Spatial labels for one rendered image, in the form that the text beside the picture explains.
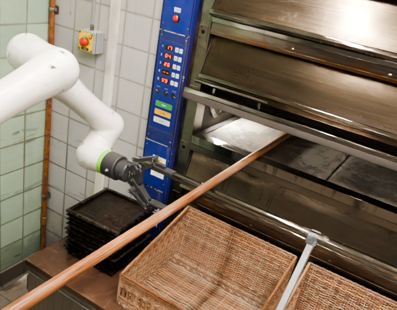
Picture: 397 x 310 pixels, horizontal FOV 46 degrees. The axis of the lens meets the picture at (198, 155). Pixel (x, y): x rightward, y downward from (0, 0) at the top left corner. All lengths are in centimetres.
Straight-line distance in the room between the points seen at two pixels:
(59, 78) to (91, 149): 45
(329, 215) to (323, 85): 52
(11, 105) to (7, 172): 136
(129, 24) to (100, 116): 65
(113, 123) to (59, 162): 103
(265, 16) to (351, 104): 46
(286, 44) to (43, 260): 138
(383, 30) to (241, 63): 55
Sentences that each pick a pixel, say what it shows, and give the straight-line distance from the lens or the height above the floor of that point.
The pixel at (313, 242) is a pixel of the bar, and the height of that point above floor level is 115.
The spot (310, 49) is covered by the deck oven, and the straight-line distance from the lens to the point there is 180.
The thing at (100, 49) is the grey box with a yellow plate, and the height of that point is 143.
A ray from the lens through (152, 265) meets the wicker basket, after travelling 211.
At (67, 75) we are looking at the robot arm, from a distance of 132.
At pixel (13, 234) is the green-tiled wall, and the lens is 286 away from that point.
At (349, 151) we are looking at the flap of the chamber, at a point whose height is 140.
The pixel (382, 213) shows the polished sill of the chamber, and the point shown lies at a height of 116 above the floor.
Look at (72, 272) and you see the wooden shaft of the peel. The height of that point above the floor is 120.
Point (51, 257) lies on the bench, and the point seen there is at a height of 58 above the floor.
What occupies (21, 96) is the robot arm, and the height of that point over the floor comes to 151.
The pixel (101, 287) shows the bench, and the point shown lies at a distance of 208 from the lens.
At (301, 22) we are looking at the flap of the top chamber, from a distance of 179.
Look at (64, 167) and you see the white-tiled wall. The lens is 268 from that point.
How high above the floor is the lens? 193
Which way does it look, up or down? 23 degrees down
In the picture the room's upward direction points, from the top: 10 degrees clockwise
